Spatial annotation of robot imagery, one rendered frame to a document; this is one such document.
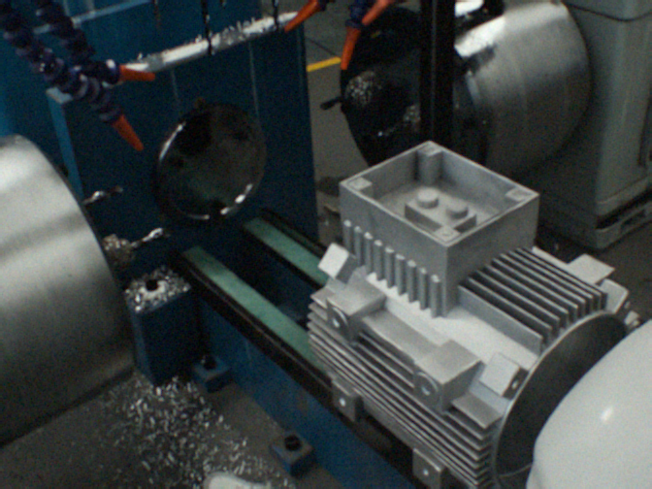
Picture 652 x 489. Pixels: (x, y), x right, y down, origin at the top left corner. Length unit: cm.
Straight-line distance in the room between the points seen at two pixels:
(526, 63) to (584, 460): 75
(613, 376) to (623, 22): 82
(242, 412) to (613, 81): 58
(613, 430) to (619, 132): 89
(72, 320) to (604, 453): 52
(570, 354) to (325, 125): 87
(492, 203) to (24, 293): 37
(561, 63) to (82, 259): 58
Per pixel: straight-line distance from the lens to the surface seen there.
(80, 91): 76
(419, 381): 62
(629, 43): 108
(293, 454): 90
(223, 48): 96
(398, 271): 66
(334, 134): 149
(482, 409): 62
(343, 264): 69
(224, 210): 102
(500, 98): 95
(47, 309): 70
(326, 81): 169
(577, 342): 75
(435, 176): 73
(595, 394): 28
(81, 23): 101
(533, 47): 100
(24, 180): 73
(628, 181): 121
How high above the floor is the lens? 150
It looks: 35 degrees down
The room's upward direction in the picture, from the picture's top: 4 degrees counter-clockwise
